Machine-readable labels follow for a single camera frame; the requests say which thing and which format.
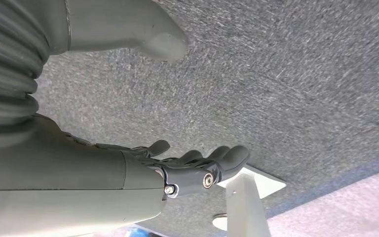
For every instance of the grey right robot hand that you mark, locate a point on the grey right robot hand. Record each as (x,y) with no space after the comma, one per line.
(62,170)

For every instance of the round floor disc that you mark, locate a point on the round floor disc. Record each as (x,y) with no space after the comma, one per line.
(220,223)

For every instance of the grey kiosk stand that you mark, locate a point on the grey kiosk stand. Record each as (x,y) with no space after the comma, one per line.
(245,212)

